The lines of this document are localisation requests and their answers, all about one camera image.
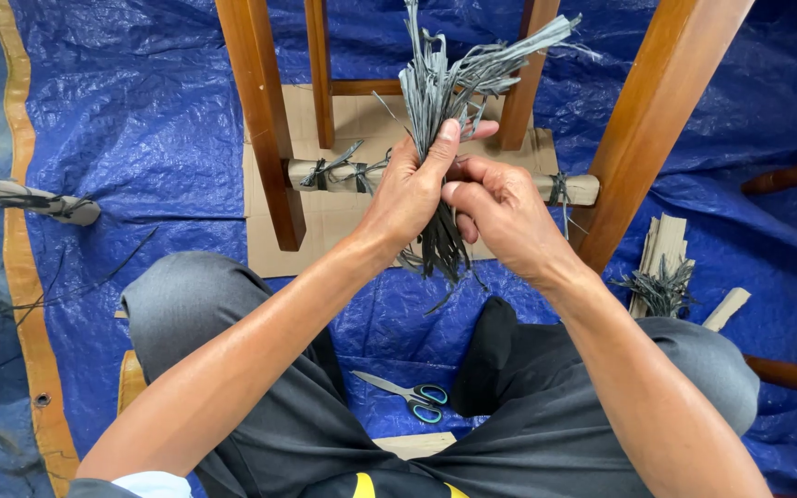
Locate brown wooden chair frame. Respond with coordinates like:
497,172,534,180
214,0,756,275

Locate person's black sock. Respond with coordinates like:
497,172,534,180
449,296,519,419

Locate knotted grey strip ties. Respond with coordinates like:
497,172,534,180
299,140,394,196

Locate person's black and yellow shirt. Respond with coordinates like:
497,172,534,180
111,470,472,498

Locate person's right hand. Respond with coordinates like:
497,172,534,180
441,155,581,290

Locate scissors with teal-black handles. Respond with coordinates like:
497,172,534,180
351,370,450,425

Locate person's grey trousers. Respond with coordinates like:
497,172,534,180
66,250,762,498

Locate bundle of grey plastic strips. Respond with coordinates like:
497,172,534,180
371,0,601,316

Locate flat cardboard sheet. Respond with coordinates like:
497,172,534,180
242,84,560,279

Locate blue tarpaulin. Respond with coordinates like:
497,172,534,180
0,0,797,498

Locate single grey strip tie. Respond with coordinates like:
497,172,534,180
546,171,590,241

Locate single cardboard strip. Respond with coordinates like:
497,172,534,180
702,287,752,333

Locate stack of cardboard strips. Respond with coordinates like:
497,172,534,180
629,213,696,320

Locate cardboard-wrapped stick with ties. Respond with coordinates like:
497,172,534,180
0,166,102,227

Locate person's left hand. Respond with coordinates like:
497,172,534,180
353,119,500,261

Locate loose grey strings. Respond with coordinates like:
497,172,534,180
0,227,159,390

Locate cardboard-wrapped chair rung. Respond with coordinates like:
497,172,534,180
286,158,601,207

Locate small heap of grey strips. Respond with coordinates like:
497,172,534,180
608,257,698,319

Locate dark brown wooden rod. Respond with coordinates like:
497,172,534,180
740,152,797,196
743,355,797,399

